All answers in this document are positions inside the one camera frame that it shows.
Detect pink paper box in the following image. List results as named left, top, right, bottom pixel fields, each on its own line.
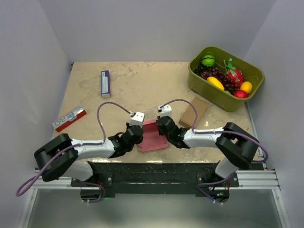
left=138, top=119, right=169, bottom=152

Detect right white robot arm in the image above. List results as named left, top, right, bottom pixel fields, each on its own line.
left=156, top=116, right=259, bottom=187

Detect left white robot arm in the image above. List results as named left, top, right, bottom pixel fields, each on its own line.
left=34, top=123, right=143, bottom=186

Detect brown cardboard box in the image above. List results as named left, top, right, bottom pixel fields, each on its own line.
left=179, top=97, right=209, bottom=128

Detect red white toothpaste box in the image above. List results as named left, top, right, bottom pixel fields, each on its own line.
left=52, top=105, right=86, bottom=132

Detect purple toothpaste box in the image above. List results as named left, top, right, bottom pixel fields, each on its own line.
left=101, top=70, right=111, bottom=98

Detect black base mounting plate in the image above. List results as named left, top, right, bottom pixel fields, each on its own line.
left=71, top=162, right=238, bottom=202

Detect yellow toy mango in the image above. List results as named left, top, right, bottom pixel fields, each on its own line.
left=207, top=76, right=225, bottom=91

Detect dark purple toy grapes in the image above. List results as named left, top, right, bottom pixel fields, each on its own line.
left=194, top=66, right=238, bottom=95

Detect green toy watermelon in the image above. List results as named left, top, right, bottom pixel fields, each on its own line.
left=201, top=54, right=216, bottom=67

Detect red toy apple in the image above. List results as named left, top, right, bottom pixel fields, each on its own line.
left=234, top=90, right=248, bottom=99

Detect red toy dragon fruit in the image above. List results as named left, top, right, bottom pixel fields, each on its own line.
left=224, top=58, right=243, bottom=88

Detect orange toy lemon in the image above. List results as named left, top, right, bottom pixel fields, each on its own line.
left=240, top=81, right=253, bottom=94

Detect olive green plastic bin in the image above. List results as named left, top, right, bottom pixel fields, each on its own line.
left=188, top=46, right=265, bottom=112

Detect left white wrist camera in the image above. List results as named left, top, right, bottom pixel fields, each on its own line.
left=129, top=112, right=145, bottom=128

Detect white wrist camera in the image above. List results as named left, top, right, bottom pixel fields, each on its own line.
left=157, top=104, right=172, bottom=119
left=129, top=112, right=145, bottom=128

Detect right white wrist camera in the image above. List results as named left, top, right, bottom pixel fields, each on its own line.
left=157, top=104, right=172, bottom=119

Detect aluminium frame rail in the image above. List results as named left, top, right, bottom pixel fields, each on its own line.
left=29, top=104, right=282, bottom=198

